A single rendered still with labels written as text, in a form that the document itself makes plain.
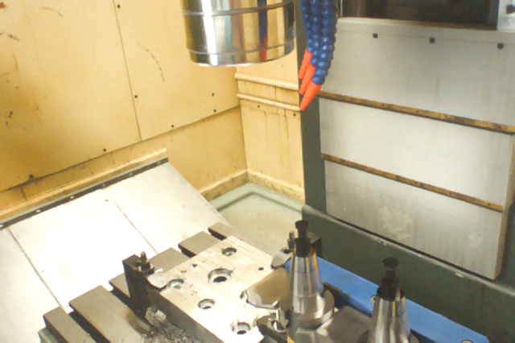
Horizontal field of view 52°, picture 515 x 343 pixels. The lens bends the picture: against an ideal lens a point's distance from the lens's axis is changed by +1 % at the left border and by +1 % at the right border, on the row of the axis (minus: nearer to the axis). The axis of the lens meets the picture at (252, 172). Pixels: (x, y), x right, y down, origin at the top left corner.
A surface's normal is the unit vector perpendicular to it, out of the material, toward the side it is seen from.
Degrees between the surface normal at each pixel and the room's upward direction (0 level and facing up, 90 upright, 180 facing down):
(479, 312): 90
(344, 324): 0
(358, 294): 0
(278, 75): 90
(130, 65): 90
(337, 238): 90
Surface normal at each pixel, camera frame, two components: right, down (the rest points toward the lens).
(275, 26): 0.61, 0.29
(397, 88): -0.73, 0.34
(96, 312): -0.09, -0.90
